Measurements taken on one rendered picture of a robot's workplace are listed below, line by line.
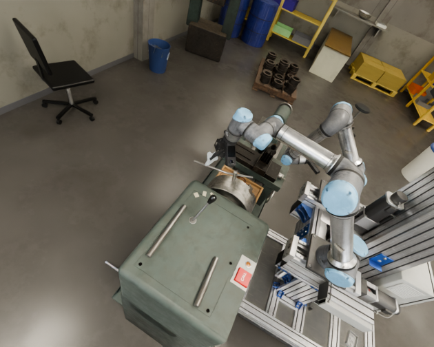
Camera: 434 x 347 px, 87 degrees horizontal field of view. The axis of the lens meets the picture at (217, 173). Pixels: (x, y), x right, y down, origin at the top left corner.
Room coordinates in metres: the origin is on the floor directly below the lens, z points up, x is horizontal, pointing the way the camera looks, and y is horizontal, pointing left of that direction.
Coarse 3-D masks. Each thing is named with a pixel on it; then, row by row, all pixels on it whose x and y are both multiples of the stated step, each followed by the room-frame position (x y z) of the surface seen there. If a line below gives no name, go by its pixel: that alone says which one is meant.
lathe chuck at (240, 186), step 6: (216, 180) 0.88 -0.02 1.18; (222, 180) 0.87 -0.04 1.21; (228, 180) 0.88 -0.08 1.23; (240, 180) 0.91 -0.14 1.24; (228, 186) 0.83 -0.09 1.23; (234, 186) 0.85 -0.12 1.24; (240, 186) 0.87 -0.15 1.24; (246, 186) 0.89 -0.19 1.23; (240, 192) 0.83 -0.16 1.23; (246, 192) 0.85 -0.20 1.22; (246, 198) 0.82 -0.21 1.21; (252, 198) 0.86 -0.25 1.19; (252, 204) 0.84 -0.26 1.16; (252, 210) 0.84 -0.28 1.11
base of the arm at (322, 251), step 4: (324, 244) 0.76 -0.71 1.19; (328, 244) 0.74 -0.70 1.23; (320, 248) 0.73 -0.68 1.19; (324, 248) 0.72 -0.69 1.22; (328, 248) 0.71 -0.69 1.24; (316, 252) 0.71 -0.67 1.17; (320, 252) 0.70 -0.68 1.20; (324, 252) 0.69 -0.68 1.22; (316, 256) 0.68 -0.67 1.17; (320, 256) 0.68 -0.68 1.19; (324, 256) 0.67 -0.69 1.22; (320, 260) 0.66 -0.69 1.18; (324, 260) 0.66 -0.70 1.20; (320, 264) 0.65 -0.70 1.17; (324, 264) 0.64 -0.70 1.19; (324, 268) 0.63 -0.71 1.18
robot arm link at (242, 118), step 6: (240, 108) 0.86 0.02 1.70; (246, 108) 0.88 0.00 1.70; (234, 114) 0.84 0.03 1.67; (240, 114) 0.82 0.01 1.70; (246, 114) 0.83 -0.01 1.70; (252, 114) 0.86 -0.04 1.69; (234, 120) 0.82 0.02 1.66; (240, 120) 0.81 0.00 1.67; (246, 120) 0.82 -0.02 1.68; (252, 120) 0.85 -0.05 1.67; (228, 126) 0.84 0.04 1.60; (234, 126) 0.81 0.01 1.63; (240, 126) 0.81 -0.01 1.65; (246, 126) 0.81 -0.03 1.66; (234, 132) 0.81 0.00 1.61; (240, 132) 0.80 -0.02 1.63
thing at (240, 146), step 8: (240, 144) 1.54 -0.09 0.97; (240, 152) 1.44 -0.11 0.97; (248, 152) 1.48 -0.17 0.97; (256, 152) 1.53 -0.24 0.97; (240, 160) 1.37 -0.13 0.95; (248, 160) 1.39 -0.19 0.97; (256, 160) 1.43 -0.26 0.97; (272, 168) 1.42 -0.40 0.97; (280, 168) 1.46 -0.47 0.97; (264, 176) 1.33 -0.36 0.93; (272, 176) 1.33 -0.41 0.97
